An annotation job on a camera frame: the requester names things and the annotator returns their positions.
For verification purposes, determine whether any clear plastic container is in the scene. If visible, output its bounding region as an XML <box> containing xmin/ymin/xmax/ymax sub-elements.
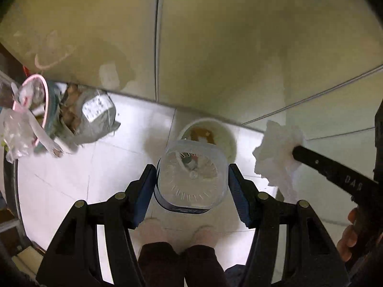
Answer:
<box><xmin>154</xmin><ymin>139</ymin><xmax>228</xmax><ymax>214</ymax></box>

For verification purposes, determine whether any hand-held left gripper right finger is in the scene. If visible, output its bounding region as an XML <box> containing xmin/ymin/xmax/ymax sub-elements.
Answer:
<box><xmin>228</xmin><ymin>163</ymin><xmax>350</xmax><ymax>287</ymax></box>

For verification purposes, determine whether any person's leg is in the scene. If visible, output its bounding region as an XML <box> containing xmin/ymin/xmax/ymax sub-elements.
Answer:
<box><xmin>182</xmin><ymin>243</ymin><xmax>228</xmax><ymax>287</ymax></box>
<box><xmin>138</xmin><ymin>242</ymin><xmax>184</xmax><ymax>287</ymax></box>

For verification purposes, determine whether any person's right hand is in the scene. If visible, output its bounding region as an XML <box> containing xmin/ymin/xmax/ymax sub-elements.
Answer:
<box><xmin>337</xmin><ymin>208</ymin><xmax>360</xmax><ymax>262</ymax></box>

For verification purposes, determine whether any white tissue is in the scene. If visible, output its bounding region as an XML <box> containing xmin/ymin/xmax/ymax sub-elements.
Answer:
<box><xmin>252</xmin><ymin>120</ymin><xmax>306</xmax><ymax>202</ymax></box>

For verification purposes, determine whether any pink trash basket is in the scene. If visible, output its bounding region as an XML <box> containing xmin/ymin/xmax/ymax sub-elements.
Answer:
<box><xmin>12</xmin><ymin>74</ymin><xmax>60</xmax><ymax>147</ymax></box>

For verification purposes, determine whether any white bowl with food residue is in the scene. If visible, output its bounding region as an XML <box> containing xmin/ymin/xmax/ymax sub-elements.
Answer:
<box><xmin>176</xmin><ymin>118</ymin><xmax>237</xmax><ymax>163</ymax></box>

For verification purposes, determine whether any person's right leg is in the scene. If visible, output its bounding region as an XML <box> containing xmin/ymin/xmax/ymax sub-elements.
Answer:
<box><xmin>182</xmin><ymin>243</ymin><xmax>228</xmax><ymax>287</ymax></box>

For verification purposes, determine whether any clear plastic bag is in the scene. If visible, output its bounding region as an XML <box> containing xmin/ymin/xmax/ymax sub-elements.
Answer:
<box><xmin>1</xmin><ymin>81</ymin><xmax>65</xmax><ymax>163</ymax></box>

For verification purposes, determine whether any person's left leg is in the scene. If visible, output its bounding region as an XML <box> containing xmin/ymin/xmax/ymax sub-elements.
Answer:
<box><xmin>138</xmin><ymin>242</ymin><xmax>184</xmax><ymax>287</ymax></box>

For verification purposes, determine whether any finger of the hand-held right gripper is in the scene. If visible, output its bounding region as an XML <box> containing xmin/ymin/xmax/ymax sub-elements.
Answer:
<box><xmin>292</xmin><ymin>145</ymin><xmax>380</xmax><ymax>198</ymax></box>

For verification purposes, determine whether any grey paper sack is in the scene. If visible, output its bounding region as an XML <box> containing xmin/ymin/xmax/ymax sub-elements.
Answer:
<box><xmin>57</xmin><ymin>84</ymin><xmax>122</xmax><ymax>148</ymax></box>

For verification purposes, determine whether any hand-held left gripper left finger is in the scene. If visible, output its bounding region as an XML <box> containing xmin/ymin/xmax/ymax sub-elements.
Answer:
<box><xmin>36</xmin><ymin>164</ymin><xmax>158</xmax><ymax>287</ymax></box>

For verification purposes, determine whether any pink slipper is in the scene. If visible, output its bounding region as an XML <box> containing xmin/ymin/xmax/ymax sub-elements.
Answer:
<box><xmin>191</xmin><ymin>226</ymin><xmax>220</xmax><ymax>247</ymax></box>
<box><xmin>141</xmin><ymin>218</ymin><xmax>166</xmax><ymax>246</ymax></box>

